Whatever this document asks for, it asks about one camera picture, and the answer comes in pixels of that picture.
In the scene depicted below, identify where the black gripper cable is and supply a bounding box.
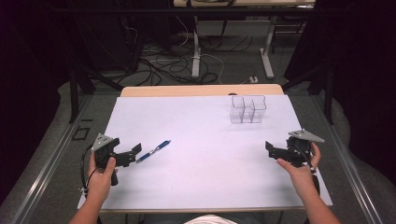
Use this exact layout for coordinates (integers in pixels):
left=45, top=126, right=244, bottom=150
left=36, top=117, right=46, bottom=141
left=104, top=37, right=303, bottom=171
left=79, top=144, right=98, bottom=195
left=292, top=143, right=321, bottom=195

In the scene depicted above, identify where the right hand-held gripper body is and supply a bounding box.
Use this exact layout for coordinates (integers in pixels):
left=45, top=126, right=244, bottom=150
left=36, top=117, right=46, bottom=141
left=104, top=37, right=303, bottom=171
left=275, top=129, right=326, bottom=168

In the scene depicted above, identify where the clear acrylic pen holder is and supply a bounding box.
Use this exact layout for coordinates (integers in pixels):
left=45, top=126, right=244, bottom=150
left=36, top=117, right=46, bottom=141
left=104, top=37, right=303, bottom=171
left=229, top=94, right=268, bottom=125

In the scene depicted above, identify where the tangle of floor cables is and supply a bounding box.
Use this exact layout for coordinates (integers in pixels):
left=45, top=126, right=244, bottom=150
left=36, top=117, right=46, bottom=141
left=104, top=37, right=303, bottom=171
left=118, top=15, right=256, bottom=87

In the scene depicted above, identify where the person's white shirt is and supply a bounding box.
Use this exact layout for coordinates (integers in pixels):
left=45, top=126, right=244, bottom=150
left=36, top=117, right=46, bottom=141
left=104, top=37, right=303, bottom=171
left=182, top=214, right=238, bottom=224

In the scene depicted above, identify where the white-legged desk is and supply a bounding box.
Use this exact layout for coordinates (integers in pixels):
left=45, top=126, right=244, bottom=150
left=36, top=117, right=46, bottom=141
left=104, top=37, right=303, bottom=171
left=173, top=0, right=316, bottom=80

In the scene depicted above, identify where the white table mat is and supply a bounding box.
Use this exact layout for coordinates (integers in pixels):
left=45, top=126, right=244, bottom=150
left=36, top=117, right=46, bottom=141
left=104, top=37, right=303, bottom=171
left=77, top=94, right=333, bottom=211

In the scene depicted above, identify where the black metal stand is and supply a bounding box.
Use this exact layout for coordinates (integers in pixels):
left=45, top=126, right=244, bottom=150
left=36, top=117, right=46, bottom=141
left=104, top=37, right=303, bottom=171
left=281, top=55, right=335, bottom=126
left=66, top=0, right=148, bottom=124

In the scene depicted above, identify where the metal floor rail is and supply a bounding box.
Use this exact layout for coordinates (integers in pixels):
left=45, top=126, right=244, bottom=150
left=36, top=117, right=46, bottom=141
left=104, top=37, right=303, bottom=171
left=311, top=94, right=386, bottom=224
left=8, top=94, right=94, bottom=224

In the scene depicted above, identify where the person's right hand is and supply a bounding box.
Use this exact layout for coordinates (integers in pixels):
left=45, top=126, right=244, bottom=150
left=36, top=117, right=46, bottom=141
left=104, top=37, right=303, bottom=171
left=276, top=142, right=322, bottom=195

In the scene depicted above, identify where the dark curtain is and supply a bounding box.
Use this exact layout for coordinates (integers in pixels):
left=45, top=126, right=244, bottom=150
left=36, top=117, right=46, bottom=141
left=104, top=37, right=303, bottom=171
left=0, top=0, right=76, bottom=204
left=283, top=0, right=396, bottom=188

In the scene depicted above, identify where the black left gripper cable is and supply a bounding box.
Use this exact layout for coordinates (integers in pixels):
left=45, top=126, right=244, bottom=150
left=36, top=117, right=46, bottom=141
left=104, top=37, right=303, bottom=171
left=79, top=144, right=98, bottom=195

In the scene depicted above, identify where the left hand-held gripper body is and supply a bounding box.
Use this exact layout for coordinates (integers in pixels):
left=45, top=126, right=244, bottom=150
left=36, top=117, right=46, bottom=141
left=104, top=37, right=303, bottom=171
left=91, top=133, right=133, bottom=187

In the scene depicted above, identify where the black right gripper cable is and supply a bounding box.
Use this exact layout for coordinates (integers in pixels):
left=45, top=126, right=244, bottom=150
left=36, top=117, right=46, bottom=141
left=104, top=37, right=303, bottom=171
left=292, top=143, right=321, bottom=195

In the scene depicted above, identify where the blue pen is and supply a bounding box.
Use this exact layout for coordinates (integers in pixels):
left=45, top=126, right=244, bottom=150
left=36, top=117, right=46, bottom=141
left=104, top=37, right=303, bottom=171
left=135, top=139, right=172, bottom=164

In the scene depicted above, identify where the person's left hand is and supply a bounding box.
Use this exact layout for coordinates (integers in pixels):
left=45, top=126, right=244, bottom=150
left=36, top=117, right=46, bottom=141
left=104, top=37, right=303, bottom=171
left=86, top=151, right=119, bottom=200

